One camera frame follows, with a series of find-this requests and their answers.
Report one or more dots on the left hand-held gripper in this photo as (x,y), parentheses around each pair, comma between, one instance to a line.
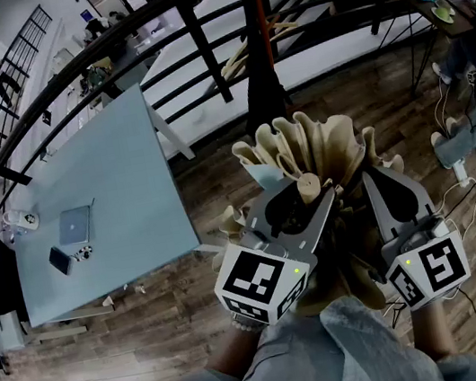
(254,280)

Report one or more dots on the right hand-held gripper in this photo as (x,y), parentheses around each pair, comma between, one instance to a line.
(438,268)

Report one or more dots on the brown wooden coat rack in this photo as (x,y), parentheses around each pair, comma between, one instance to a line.
(259,21)

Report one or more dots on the person's left forearm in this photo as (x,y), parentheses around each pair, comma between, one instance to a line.
(235,354)

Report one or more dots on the person's right forearm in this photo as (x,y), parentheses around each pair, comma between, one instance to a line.
(431,329)

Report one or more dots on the white power strip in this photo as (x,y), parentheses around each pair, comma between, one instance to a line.
(462,173)

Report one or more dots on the light wooden hanger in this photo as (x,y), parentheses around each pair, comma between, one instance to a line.
(238,59)

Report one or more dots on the person's light blue shirt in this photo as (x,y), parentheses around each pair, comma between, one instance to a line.
(306,369)

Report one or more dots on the black curved metal railing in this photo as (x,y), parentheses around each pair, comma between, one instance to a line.
(205,54)

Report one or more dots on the light blue table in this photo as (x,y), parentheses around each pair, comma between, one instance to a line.
(118,183)

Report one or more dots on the dark wooden table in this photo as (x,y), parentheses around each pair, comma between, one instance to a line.
(459,23)

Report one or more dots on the green bowl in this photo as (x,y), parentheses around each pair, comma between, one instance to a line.
(443,9)

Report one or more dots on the silver laptop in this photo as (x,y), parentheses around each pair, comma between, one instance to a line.
(74,225)

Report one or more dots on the white mug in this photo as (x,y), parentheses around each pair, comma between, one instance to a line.
(26,221)

